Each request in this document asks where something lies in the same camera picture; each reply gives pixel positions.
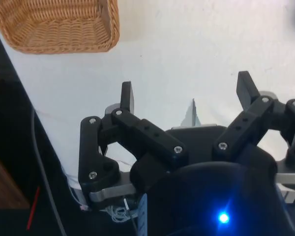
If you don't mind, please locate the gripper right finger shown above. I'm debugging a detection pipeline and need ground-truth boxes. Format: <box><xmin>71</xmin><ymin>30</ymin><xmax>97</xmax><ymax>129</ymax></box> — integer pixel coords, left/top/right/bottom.
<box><xmin>212</xmin><ymin>70</ymin><xmax>295</xmax><ymax>171</ymax></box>

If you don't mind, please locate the black cable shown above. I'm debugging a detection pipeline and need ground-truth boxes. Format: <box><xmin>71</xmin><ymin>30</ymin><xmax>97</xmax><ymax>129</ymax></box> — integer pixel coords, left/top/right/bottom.
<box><xmin>32</xmin><ymin>109</ymin><xmax>67</xmax><ymax>236</ymax></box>

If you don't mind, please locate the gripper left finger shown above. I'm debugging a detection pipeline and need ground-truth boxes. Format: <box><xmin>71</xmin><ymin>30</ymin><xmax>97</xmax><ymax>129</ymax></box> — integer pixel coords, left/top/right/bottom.
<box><xmin>78</xmin><ymin>81</ymin><xmax>189</xmax><ymax>211</ymax></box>

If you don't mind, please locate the wicker basket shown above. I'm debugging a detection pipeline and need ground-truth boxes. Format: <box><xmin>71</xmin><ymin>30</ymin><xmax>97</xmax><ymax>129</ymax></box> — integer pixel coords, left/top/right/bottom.
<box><xmin>0</xmin><ymin>0</ymin><xmax>120</xmax><ymax>55</ymax></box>

